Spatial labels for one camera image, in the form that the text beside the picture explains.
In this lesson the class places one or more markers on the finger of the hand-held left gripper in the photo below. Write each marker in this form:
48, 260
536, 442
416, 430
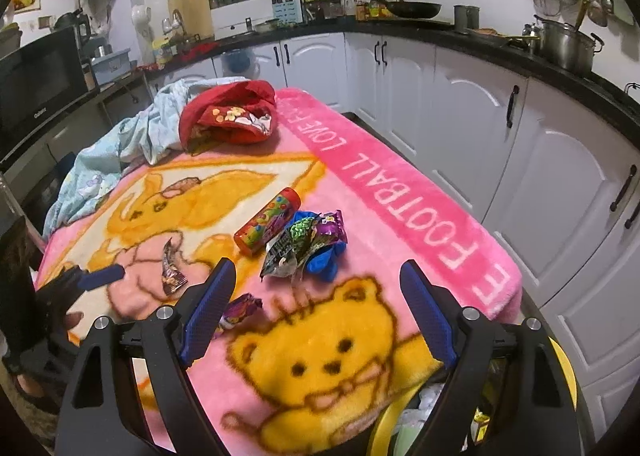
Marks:
102, 278

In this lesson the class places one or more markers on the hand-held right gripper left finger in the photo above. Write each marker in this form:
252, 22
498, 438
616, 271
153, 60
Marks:
207, 318

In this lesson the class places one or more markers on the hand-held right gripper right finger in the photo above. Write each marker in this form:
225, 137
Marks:
427, 318

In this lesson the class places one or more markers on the small purple candy wrapper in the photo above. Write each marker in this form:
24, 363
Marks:
240, 308

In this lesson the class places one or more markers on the brown chocolate bar wrapper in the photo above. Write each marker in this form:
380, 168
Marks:
172, 271

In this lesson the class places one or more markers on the white plastic bag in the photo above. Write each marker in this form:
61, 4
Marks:
425, 403

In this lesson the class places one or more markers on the yellow-rimmed black trash bin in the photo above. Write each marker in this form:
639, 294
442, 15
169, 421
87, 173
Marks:
390, 416

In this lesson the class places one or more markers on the black snack wrapper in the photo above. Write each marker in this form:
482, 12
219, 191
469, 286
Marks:
287, 251

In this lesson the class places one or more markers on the red candy tube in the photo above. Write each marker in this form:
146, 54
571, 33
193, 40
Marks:
265, 223

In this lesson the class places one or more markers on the small yellow packet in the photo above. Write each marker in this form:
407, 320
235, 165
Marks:
481, 423

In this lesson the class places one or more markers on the light green wrapper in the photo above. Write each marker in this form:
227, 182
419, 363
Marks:
410, 441

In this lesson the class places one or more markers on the purple snack wrapper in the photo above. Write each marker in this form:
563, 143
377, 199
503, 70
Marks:
330, 228

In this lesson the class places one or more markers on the light blue printed cloth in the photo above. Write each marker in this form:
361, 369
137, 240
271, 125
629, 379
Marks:
85, 175

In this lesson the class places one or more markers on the pink printed blanket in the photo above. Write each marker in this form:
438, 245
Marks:
320, 336

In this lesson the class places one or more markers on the black microwave oven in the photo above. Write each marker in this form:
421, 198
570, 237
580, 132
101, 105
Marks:
35, 85

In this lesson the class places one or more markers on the blue plastic basket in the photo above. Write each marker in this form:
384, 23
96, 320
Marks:
112, 64

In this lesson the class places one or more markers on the red printed cloth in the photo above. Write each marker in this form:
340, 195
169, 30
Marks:
225, 100

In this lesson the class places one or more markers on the black electric kettle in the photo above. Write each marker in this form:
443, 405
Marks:
75, 28

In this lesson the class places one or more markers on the metal faucet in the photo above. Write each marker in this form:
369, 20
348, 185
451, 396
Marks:
176, 23

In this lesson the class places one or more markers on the wooden cutting board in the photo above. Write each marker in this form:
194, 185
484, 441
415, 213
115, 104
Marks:
192, 13

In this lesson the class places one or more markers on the black kitchen countertop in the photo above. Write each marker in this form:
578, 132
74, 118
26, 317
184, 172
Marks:
450, 38

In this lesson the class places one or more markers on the small steel kettle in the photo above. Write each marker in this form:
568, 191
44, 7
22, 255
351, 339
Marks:
532, 38

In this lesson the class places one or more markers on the metal cup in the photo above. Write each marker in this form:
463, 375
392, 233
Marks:
466, 18

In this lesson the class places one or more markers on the steel stock pot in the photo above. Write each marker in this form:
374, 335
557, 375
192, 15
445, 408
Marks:
567, 45

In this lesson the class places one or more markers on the black wok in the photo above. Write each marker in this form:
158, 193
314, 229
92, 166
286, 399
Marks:
412, 9

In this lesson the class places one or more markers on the group of sauce bottles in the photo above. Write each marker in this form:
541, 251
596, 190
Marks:
370, 5

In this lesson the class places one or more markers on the blue knife block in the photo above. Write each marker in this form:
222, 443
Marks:
287, 9

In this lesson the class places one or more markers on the white plastic wall holder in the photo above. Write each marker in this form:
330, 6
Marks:
141, 18

